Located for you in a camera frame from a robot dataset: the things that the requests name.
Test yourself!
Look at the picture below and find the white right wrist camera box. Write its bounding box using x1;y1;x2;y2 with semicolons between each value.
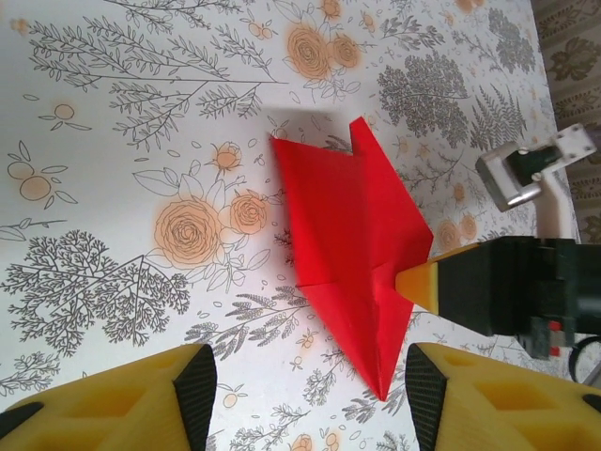
474;124;598;241

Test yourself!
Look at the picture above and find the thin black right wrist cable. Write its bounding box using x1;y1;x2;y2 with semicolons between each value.
565;335;601;384

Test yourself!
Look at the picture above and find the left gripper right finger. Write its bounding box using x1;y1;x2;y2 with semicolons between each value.
405;341;601;451

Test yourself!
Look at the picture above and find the red cloth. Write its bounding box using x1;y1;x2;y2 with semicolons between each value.
270;116;435;404

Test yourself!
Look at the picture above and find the floral table covering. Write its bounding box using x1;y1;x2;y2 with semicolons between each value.
0;0;601;451

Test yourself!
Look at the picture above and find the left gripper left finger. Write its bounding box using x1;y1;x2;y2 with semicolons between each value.
0;344;220;451

